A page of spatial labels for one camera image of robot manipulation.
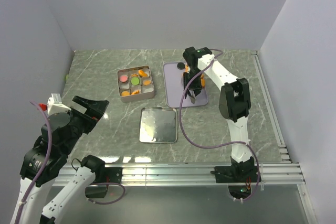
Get orange flower cookie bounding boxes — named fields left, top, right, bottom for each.
left=131, top=73, right=139, bottom=78

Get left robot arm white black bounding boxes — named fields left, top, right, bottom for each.
left=11, top=93, right=109, bottom=223

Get pink round cookie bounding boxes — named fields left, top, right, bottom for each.
left=119, top=75, right=128, bottom=83

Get aluminium side rail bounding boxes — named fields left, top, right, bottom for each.
left=251, top=50, right=292, bottom=163

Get square cookie tin with liners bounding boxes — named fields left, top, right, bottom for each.
left=117, top=65, right=155, bottom=103

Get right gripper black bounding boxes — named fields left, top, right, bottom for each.
left=182, top=68, right=202, bottom=99

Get aluminium front rail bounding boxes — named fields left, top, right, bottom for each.
left=107, top=163, right=305, bottom=187

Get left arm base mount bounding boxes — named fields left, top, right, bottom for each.
left=85, top=167, right=122, bottom=199

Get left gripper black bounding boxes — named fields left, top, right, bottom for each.
left=62, top=94, right=109, bottom=154

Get green round cookie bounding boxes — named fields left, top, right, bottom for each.
left=131, top=77, right=140, bottom=86

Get silver tin lid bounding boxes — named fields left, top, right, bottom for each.
left=139, top=107, right=179, bottom=144

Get metal tongs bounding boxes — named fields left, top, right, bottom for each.
left=189, top=90, right=196, bottom=104

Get lavender cookie tray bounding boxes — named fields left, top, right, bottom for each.
left=163, top=61, right=208, bottom=108

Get black round cookie top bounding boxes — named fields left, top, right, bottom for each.
left=177, top=62, right=185, bottom=70

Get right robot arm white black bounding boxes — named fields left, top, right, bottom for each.
left=180, top=47, right=257, bottom=182

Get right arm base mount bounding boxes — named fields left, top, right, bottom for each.
left=211, top=165, right=261, bottom=202

